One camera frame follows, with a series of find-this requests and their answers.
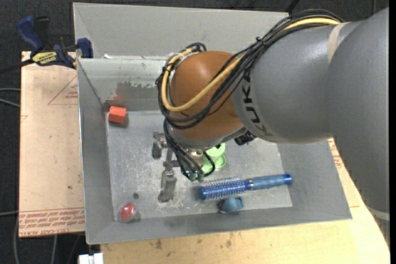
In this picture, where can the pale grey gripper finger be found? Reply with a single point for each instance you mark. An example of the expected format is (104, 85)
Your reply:
(167, 187)
(157, 149)

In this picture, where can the grey metal bin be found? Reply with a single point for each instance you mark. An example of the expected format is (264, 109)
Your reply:
(136, 148)

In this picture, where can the orange-red block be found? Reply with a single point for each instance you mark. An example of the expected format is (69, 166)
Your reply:
(117, 114)

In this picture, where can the light green plastic spool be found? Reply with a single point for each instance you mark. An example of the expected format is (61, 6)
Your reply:
(218, 157)

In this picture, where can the red round toy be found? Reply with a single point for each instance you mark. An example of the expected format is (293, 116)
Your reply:
(127, 211)

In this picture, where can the teal soft lump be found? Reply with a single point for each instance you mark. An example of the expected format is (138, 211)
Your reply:
(231, 204)

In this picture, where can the blue round hairbrush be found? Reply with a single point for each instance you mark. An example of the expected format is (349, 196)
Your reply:
(235, 187)

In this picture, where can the black cylinder on white bracket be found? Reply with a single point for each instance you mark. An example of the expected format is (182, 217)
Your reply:
(245, 138)

